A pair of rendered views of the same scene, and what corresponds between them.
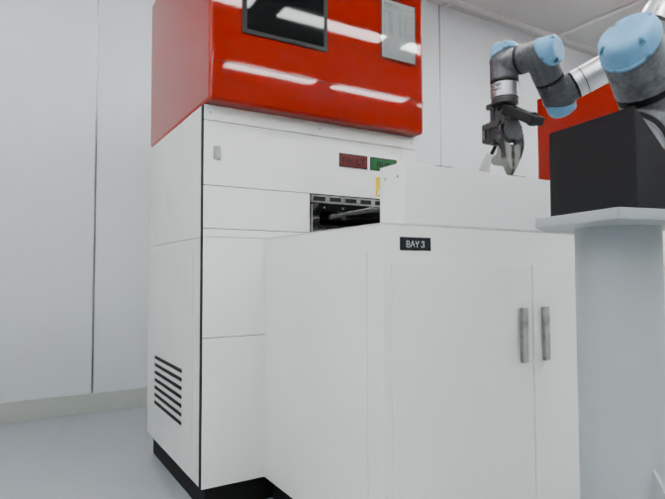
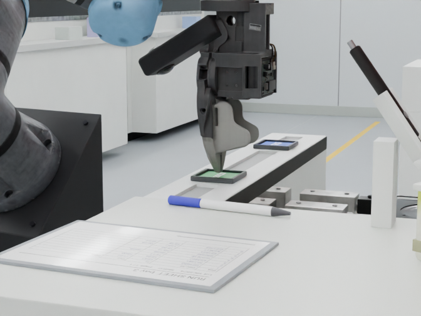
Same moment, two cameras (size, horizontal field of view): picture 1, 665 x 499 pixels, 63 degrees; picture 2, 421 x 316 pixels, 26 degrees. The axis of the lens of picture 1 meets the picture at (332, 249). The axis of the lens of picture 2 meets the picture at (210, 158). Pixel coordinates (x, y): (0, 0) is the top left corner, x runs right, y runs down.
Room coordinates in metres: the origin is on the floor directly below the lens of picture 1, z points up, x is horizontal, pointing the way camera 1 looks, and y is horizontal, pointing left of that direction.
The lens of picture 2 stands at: (2.33, -1.19, 1.19)
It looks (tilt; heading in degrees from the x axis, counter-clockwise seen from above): 10 degrees down; 141
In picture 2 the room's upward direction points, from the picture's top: straight up
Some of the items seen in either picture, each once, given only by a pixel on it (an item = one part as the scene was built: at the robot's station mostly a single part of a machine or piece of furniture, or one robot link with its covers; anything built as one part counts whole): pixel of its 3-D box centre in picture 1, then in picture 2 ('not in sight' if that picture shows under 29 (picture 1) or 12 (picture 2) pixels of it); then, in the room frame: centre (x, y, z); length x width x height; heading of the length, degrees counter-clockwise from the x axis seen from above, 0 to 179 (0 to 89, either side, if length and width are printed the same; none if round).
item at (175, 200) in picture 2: not in sight; (227, 206); (1.62, -0.60, 0.97); 0.14 x 0.01 x 0.01; 24
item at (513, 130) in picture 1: (503, 123); (235, 50); (1.48, -0.47, 1.12); 0.09 x 0.08 x 0.12; 31
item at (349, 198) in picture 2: not in sight; (329, 201); (1.45, -0.26, 0.89); 0.08 x 0.03 x 0.03; 31
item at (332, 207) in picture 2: not in sight; (316, 214); (1.49, -0.33, 0.89); 0.08 x 0.03 x 0.03; 31
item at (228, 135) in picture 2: (508, 161); (227, 138); (1.49, -0.48, 1.01); 0.06 x 0.03 x 0.09; 31
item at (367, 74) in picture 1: (280, 65); not in sight; (2.11, 0.20, 1.52); 0.81 x 0.75 x 0.60; 121
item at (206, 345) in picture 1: (276, 350); not in sight; (2.13, 0.22, 0.41); 0.82 x 0.70 x 0.82; 121
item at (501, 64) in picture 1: (505, 64); not in sight; (1.47, -0.47, 1.28); 0.09 x 0.08 x 0.11; 41
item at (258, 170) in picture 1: (320, 181); not in sight; (1.84, 0.04, 1.02); 0.81 x 0.03 x 0.40; 121
